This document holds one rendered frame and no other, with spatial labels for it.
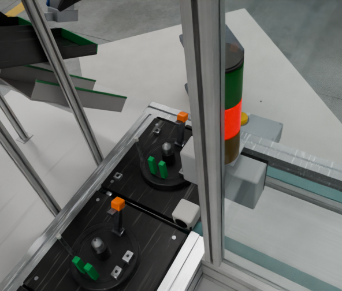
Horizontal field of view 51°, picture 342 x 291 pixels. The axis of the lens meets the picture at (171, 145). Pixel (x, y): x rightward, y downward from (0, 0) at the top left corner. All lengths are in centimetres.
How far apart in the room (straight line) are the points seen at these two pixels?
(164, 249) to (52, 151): 53
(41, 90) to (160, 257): 41
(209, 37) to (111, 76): 101
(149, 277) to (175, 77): 74
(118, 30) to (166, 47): 187
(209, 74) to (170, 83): 89
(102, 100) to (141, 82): 37
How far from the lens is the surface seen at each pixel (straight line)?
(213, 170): 45
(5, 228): 103
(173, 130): 92
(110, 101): 92
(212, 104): 36
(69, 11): 101
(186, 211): 75
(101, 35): 324
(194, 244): 76
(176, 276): 73
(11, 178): 112
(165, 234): 75
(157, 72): 128
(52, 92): 80
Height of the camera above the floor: 164
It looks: 49 degrees down
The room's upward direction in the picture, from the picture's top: 10 degrees counter-clockwise
